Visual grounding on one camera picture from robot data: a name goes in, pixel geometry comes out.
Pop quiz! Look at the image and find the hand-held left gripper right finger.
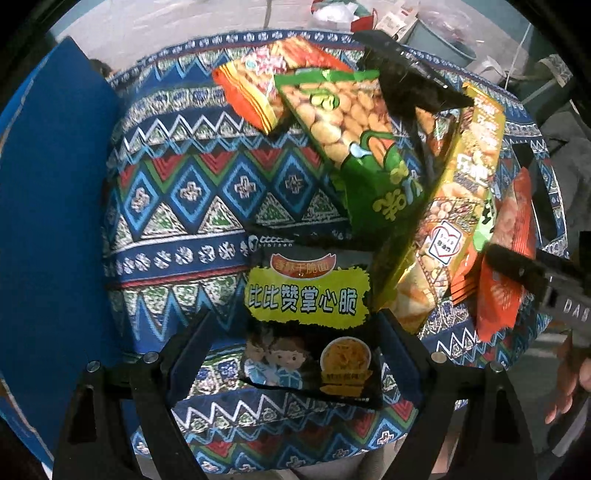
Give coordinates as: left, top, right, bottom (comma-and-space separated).
376, 309, 539, 480

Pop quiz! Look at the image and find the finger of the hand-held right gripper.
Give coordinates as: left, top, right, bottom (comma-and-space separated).
484, 243, 551, 302

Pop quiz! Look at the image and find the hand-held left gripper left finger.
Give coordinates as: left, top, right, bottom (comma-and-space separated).
53, 307, 218, 480

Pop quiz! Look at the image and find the black noodle snack packet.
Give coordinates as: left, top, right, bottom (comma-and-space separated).
240, 235, 384, 409

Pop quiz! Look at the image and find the person's right hand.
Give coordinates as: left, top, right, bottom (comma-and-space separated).
545, 333, 591, 425

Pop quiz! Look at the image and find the small orange snack packet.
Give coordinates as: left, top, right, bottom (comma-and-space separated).
450, 244, 483, 305

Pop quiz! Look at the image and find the yellow snack packet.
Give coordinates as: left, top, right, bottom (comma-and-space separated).
383, 83, 506, 335

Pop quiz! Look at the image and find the blue patterned cloth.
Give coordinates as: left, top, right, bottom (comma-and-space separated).
99, 30, 571, 476

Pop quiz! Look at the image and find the green snack packet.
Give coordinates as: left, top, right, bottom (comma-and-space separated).
274, 68, 430, 241

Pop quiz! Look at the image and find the dark snack packet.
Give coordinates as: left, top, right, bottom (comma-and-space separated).
353, 31, 476, 125

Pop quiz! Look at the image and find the teal waste bin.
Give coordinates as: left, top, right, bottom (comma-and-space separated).
405, 16, 477, 70

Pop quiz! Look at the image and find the white carton box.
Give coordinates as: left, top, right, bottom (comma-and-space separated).
378, 7, 419, 38

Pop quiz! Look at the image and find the red-orange snack packet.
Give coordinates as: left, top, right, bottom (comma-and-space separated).
272, 37, 354, 75

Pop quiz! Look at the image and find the red and white paper bag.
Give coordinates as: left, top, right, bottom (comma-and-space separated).
311, 0, 380, 34

